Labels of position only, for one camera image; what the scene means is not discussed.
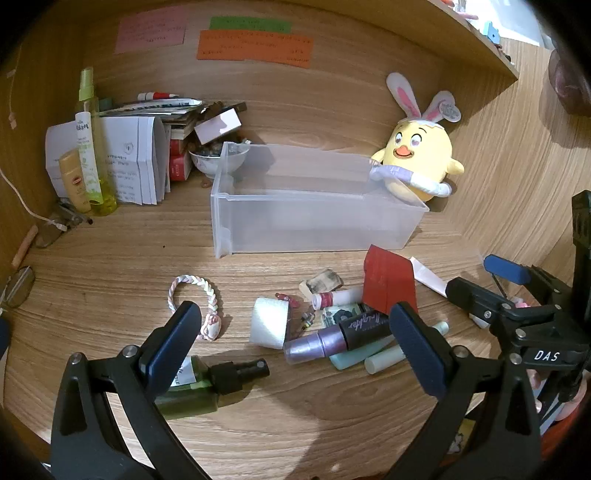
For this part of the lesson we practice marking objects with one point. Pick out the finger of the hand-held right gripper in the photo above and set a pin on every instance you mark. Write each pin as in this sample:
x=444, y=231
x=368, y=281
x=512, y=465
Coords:
x=475, y=295
x=505, y=267

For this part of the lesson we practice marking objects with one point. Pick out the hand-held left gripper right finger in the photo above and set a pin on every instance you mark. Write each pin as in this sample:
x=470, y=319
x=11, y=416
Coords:
x=418, y=346

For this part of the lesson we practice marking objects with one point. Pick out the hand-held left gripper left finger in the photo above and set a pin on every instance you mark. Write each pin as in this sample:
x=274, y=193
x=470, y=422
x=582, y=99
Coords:
x=178, y=337

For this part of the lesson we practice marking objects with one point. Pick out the pale green capped tube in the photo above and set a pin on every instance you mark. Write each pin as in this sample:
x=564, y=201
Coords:
x=383, y=362

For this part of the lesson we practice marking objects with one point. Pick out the pink white-capped tube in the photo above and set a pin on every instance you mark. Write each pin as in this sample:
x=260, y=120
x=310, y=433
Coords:
x=427, y=277

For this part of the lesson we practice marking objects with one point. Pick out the green spray bottle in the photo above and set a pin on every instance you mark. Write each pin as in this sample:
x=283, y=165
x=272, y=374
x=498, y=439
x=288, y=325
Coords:
x=189, y=401

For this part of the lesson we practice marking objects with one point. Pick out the mint squeeze tube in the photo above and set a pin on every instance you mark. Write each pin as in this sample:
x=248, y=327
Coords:
x=351, y=360

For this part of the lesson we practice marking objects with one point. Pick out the red envelope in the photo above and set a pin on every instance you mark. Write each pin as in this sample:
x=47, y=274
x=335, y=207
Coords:
x=388, y=281

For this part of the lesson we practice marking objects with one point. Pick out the white tape roll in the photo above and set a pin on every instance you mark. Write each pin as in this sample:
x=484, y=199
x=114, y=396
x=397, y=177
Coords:
x=270, y=323

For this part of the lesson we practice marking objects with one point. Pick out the purple glitter bottle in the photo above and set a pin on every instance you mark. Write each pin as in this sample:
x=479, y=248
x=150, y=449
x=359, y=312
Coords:
x=314, y=346

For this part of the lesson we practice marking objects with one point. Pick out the clear plastic bin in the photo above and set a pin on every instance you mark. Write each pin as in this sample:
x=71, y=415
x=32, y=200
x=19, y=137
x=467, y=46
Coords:
x=300, y=221

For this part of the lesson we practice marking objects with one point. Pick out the person's right forearm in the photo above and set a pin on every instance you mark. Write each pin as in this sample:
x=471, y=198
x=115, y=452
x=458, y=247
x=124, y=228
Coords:
x=551, y=445

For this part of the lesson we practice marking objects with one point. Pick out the person's right hand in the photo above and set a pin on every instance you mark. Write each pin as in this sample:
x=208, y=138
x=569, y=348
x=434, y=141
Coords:
x=571, y=408

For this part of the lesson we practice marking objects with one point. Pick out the patterned green card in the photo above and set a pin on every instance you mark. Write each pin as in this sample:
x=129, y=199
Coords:
x=334, y=316

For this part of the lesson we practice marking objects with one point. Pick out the small white red tube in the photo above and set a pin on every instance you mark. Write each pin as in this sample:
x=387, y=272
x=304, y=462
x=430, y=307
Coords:
x=337, y=297

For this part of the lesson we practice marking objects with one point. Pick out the cartoon printed card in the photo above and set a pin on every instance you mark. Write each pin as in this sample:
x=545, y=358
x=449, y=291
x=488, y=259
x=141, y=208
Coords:
x=462, y=438

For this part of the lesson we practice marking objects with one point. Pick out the small beaded charm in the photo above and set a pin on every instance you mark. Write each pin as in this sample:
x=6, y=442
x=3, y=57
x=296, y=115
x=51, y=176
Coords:
x=307, y=319

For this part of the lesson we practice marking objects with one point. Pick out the pink candy wrapper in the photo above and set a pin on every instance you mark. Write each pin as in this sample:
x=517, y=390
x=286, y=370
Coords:
x=286, y=297

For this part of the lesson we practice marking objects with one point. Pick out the yellow chick plush toy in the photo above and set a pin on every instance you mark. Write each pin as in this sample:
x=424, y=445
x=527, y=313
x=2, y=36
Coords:
x=418, y=147

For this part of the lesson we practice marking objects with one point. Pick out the yellow-green spray bottle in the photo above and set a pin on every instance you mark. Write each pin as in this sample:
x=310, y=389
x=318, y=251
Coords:
x=104, y=194

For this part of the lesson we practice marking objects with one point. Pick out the red box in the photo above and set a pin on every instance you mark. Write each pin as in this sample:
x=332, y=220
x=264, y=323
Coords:
x=180, y=168
x=179, y=146

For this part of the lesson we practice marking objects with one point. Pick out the white ceramic bowl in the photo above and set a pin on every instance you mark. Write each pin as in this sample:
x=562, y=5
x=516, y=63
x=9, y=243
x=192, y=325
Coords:
x=210, y=166

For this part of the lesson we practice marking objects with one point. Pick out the wooden stick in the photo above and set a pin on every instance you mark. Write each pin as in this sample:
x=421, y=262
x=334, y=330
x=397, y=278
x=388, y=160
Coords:
x=25, y=247

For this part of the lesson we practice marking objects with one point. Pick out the folded white papers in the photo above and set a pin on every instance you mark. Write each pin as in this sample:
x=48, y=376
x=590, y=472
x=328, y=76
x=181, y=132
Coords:
x=124, y=157

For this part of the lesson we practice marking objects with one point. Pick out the pile of small beads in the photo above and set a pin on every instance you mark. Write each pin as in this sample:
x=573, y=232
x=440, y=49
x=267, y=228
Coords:
x=207, y=150

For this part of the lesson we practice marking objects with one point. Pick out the dark round object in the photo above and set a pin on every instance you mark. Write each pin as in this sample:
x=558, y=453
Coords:
x=570, y=78

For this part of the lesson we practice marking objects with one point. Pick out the white tube green print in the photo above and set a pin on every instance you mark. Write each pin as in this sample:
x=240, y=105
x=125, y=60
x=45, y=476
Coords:
x=85, y=152

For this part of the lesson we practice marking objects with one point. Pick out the brown book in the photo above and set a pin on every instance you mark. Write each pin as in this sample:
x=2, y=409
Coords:
x=180, y=127

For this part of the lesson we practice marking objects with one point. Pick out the small white box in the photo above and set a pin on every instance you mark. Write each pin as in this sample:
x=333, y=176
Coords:
x=216, y=127

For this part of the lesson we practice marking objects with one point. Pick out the wooden shelf board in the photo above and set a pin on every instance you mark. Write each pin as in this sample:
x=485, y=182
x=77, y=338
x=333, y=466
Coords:
x=485, y=50

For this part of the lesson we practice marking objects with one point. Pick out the brown cardboard piece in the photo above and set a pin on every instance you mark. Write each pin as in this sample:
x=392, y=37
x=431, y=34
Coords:
x=226, y=108

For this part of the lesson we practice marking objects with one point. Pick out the small blue object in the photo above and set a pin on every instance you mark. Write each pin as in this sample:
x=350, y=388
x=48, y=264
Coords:
x=491, y=33

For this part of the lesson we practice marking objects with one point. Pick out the red white marker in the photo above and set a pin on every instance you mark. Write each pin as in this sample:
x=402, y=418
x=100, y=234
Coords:
x=157, y=95

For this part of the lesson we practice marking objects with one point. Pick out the orange paper note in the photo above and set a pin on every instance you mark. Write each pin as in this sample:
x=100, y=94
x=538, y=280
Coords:
x=254, y=46

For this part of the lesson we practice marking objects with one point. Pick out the pink paper note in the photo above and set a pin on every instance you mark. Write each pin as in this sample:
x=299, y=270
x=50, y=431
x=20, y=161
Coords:
x=150, y=32

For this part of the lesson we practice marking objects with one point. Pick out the green paper note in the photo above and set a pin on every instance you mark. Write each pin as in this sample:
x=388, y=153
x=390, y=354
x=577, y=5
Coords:
x=249, y=24

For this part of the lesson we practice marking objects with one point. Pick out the thin frame eyeglasses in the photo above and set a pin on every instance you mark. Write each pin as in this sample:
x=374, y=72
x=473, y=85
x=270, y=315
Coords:
x=18, y=286
x=48, y=235

